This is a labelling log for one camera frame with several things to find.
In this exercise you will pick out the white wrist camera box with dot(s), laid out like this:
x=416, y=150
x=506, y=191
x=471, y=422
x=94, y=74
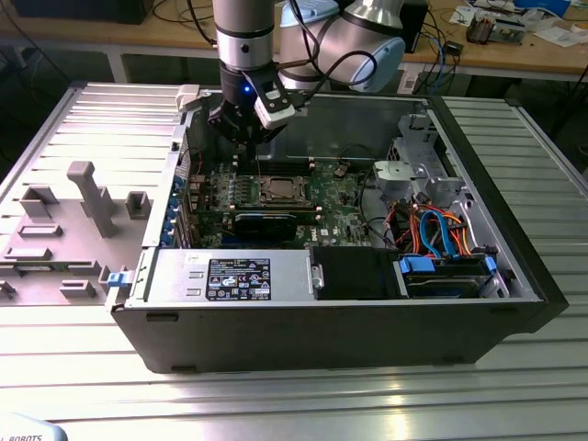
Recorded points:
x=275, y=110

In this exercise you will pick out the blue plastic latch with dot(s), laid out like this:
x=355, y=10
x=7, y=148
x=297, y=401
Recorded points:
x=118, y=281

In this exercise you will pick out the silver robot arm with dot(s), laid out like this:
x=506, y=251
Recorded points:
x=243, y=27

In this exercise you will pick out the round coin cell battery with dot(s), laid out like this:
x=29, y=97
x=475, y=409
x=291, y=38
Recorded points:
x=340, y=171

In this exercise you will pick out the silver CPU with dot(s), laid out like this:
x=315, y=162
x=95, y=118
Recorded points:
x=282, y=187

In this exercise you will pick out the small black adapter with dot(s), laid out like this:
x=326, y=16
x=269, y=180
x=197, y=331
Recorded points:
x=454, y=48

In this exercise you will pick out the grey power supply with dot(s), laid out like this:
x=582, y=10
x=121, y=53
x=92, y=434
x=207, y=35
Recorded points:
x=174, y=275

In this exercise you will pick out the pale teach pendant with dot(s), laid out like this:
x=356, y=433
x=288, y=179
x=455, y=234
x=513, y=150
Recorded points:
x=27, y=429

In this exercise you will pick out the blue box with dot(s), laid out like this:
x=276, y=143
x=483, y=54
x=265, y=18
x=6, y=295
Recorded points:
x=542, y=5

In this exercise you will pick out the dark flat case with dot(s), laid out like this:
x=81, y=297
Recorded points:
x=78, y=11

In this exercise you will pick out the grey parts rack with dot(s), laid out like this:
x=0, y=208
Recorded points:
x=94, y=202

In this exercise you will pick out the black graphics card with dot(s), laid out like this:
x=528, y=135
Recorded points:
x=264, y=227

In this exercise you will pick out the hard disk in blue carrier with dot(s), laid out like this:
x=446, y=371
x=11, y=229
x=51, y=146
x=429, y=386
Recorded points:
x=441, y=289

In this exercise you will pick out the metal disk bay cage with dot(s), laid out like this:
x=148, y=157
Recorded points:
x=397, y=177

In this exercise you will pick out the grey metal box part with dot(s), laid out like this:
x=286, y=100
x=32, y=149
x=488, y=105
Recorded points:
x=510, y=32

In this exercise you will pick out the white papers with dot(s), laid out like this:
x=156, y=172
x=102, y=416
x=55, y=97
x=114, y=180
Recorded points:
x=558, y=36

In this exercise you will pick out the copper finned CPU cooler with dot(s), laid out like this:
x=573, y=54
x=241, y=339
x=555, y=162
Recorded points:
x=480, y=30

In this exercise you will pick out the wooden desk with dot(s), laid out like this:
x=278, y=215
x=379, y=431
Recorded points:
x=161, y=39

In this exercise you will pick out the black PC case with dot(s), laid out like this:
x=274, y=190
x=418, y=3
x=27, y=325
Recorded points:
x=321, y=340

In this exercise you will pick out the black upright box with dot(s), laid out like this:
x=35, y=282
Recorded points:
x=419, y=23

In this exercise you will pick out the green motherboard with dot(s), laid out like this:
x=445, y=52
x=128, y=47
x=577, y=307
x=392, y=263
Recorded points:
x=340, y=216

